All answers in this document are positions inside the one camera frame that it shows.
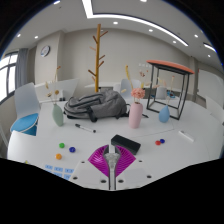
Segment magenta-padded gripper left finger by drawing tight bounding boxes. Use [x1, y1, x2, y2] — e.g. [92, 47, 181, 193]
[68, 144, 113, 191]

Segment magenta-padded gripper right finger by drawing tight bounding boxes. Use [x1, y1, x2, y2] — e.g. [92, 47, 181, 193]
[112, 145, 155, 191]

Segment black rectangular box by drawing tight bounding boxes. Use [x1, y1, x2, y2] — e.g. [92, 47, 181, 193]
[110, 134, 142, 156]

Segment black and white marker pen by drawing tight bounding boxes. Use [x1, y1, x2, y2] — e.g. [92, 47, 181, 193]
[74, 123, 97, 134]

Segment pink vase with dried flowers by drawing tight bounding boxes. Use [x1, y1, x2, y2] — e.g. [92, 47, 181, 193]
[124, 64, 148, 130]

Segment grey backpack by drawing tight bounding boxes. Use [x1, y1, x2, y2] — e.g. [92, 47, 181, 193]
[63, 88, 131, 123]

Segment blue vase with dried stems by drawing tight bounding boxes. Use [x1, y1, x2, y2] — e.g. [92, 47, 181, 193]
[156, 75, 176, 124]

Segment green vase with dried flowers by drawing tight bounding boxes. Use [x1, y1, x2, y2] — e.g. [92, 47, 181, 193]
[44, 65, 65, 128]

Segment white rectangular bar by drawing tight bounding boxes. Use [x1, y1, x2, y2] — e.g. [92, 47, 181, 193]
[178, 129, 195, 143]

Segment plain white chair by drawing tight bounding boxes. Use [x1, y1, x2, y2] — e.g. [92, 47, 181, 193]
[119, 78, 142, 100]

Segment white back desk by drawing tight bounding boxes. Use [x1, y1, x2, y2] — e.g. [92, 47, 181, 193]
[34, 78, 80, 103]

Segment white chair with blue cushion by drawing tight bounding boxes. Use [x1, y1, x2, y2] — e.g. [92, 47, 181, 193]
[9, 82, 42, 137]

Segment wooden coat rack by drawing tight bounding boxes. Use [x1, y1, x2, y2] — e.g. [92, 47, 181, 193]
[87, 23, 109, 94]

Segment grey curtain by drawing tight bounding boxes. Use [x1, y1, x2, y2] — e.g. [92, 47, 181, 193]
[14, 47, 30, 89]

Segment window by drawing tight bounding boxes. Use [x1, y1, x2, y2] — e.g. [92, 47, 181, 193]
[0, 51, 19, 103]

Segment recessed ceiling lights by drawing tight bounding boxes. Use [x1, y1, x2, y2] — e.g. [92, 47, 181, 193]
[16, 0, 214, 58]

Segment ceiling light strip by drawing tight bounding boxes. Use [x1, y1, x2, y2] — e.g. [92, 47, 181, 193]
[81, 0, 189, 48]

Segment black frame orange-top side table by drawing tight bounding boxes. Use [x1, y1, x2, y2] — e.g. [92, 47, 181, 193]
[145, 59, 195, 121]

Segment round wall clock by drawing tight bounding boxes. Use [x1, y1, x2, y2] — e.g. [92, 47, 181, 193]
[40, 45, 51, 58]

